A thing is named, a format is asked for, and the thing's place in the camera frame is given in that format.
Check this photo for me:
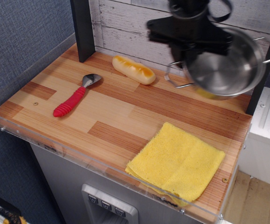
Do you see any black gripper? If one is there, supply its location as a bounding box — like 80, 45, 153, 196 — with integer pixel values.
147, 8, 233, 69

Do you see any silver metal pan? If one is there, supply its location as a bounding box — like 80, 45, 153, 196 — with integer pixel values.
164, 26, 270, 100

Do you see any yellow cloth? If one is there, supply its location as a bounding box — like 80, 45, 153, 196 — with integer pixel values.
125, 122, 225, 206

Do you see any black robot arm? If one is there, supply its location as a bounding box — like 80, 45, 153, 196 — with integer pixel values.
146, 0, 233, 64

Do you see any toy bread roll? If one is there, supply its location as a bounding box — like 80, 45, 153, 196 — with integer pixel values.
112, 56, 156, 85

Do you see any white ribbed box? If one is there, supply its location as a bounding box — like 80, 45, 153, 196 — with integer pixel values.
238, 87, 270, 184

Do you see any grey toy cabinet front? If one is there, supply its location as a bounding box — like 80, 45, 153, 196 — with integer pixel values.
29, 142, 203, 224

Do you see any silver button panel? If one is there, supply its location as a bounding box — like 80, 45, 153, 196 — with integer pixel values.
82, 184, 139, 224

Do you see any clear acrylic table guard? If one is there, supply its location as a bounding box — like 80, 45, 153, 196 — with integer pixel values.
0, 45, 251, 224

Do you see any yellow black object corner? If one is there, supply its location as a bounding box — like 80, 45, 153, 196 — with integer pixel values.
0, 207, 27, 224

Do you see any red handled metal spoon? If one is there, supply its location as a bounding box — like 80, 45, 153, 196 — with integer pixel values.
53, 74, 102, 117

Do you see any dark right shelf post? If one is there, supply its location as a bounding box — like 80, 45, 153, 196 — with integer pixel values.
246, 46, 270, 115

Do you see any dark shelf post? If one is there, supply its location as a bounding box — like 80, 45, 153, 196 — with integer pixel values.
246, 46, 270, 115
70, 0, 95, 63

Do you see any dark left shelf post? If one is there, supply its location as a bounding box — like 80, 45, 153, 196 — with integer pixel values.
70, 0, 95, 63

